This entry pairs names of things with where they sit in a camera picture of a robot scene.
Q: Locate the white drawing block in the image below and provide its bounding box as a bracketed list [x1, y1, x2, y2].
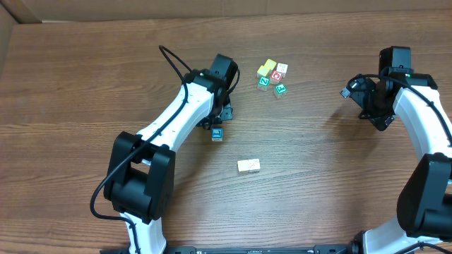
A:
[248, 159, 261, 173]

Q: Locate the yellow block rear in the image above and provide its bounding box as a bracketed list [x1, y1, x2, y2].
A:
[264, 59, 277, 72]

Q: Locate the yellow block front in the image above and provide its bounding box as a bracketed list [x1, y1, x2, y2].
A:
[256, 66, 270, 78]

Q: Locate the green picture block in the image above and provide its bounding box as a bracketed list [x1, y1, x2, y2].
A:
[273, 83, 287, 98]

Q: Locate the red picture block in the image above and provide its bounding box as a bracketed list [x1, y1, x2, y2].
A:
[269, 71, 283, 85]

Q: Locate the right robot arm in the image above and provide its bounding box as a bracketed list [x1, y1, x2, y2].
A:
[341, 46, 451, 253]

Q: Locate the white letter block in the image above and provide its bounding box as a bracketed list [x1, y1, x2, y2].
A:
[276, 63, 288, 78]

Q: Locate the blue picture block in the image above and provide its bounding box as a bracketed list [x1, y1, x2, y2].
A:
[211, 128, 224, 142]

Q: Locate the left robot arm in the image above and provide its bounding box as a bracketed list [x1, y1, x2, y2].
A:
[103, 54, 239, 253]

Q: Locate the green Z block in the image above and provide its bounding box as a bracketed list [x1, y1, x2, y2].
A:
[257, 76, 270, 91]

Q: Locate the tan yellow letter block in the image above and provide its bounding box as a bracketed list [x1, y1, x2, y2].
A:
[237, 159, 249, 174]

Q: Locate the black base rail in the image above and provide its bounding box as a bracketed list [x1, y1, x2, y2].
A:
[99, 245, 357, 254]

